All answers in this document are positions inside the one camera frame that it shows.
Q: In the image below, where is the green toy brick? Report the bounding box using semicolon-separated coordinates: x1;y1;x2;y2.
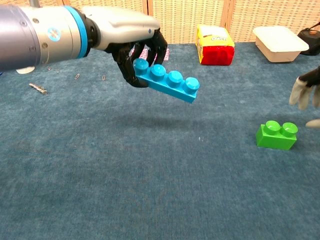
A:
255;119;299;151

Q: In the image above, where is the beige lidded lunch box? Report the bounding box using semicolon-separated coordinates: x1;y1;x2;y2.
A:
252;26;310;63

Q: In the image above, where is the white paper cup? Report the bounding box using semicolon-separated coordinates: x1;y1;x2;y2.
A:
16;65;36;75

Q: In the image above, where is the woven folding screen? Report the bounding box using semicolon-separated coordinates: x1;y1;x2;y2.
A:
0;0;320;46

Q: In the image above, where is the silver foil stick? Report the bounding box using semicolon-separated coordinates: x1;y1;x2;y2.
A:
28;83;49;96

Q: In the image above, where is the blue carpet table cover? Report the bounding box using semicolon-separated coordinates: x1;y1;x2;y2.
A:
0;41;320;240

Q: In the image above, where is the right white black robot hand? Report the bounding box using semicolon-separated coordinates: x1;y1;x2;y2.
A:
289;65;320;129

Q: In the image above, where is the black round pot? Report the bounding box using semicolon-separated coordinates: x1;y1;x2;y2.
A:
296;22;320;56

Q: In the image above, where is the yellow red snack bag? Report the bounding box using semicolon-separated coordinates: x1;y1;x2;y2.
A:
196;24;236;66

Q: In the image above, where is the blue long toy brick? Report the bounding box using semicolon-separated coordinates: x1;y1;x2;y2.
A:
133;58;201;104

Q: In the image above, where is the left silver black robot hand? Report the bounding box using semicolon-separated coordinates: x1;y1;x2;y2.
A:
81;6;168;89

